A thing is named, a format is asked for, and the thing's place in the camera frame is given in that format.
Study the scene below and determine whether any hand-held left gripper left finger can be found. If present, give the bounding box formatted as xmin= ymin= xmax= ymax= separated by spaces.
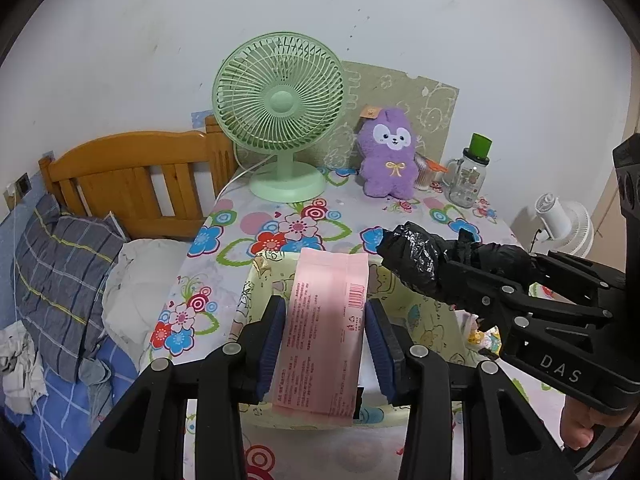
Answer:
xmin=65 ymin=294 xmax=288 ymax=480

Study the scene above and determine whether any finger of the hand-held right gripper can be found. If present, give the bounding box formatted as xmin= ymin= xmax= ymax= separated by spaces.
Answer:
xmin=435 ymin=260 xmax=616 ymax=341
xmin=457 ymin=230 xmax=628 ymax=293

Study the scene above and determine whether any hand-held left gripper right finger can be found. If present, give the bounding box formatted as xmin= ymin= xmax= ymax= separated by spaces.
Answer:
xmin=364 ymin=297 xmax=576 ymax=480

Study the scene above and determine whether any yellow printed fabric storage box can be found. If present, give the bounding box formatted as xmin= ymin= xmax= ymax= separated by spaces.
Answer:
xmin=232 ymin=250 xmax=481 ymax=431

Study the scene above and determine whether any pink packet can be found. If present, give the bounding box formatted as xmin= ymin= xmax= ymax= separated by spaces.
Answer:
xmin=272 ymin=247 xmax=370 ymax=428

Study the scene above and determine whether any black plastic bag roll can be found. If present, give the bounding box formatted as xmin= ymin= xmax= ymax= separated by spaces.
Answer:
xmin=376 ymin=221 xmax=533 ymax=311

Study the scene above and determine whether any person's right hand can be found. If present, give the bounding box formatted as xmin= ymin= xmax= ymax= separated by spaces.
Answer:
xmin=559 ymin=395 xmax=608 ymax=453

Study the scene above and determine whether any white fan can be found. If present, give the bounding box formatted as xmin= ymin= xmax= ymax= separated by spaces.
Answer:
xmin=520 ymin=192 xmax=596 ymax=261

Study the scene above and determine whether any glass jar with green lid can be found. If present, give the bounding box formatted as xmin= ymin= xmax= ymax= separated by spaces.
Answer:
xmin=442 ymin=132 xmax=493 ymax=208

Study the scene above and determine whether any floral tablecloth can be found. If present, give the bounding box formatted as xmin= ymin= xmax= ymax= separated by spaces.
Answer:
xmin=137 ymin=165 xmax=601 ymax=480

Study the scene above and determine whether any white pillow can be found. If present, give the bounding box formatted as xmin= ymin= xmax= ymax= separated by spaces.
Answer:
xmin=102 ymin=237 xmax=193 ymax=358

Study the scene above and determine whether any purple plush toy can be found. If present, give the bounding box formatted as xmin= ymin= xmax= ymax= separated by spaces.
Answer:
xmin=354 ymin=106 xmax=423 ymax=198

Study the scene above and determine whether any grey blue cloth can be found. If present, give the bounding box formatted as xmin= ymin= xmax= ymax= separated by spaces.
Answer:
xmin=80 ymin=357 xmax=116 ymax=421

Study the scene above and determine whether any green printed board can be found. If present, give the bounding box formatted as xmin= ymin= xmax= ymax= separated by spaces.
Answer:
xmin=312 ymin=60 xmax=460 ymax=171

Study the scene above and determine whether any blue bed sheet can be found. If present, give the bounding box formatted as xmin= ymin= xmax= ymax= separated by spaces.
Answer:
xmin=0 ymin=195 xmax=141 ymax=480

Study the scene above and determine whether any grey plaid pillow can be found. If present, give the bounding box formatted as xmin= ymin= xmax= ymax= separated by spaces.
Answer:
xmin=12 ymin=192 xmax=126 ymax=381

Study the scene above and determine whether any wooden headboard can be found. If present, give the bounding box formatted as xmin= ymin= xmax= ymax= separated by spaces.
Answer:
xmin=39 ymin=116 xmax=238 ymax=241

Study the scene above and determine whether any crumpled white cloth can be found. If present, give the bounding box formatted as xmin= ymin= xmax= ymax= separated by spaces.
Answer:
xmin=0 ymin=320 xmax=48 ymax=416

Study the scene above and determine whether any green desk fan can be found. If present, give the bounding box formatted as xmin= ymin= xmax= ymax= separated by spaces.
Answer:
xmin=211 ymin=32 xmax=346 ymax=202

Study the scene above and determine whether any white fan cable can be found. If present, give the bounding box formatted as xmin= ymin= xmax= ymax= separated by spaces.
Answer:
xmin=215 ymin=152 xmax=273 ymax=201

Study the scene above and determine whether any wall outlet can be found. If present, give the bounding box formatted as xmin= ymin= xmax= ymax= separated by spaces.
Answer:
xmin=4 ymin=172 xmax=32 ymax=206

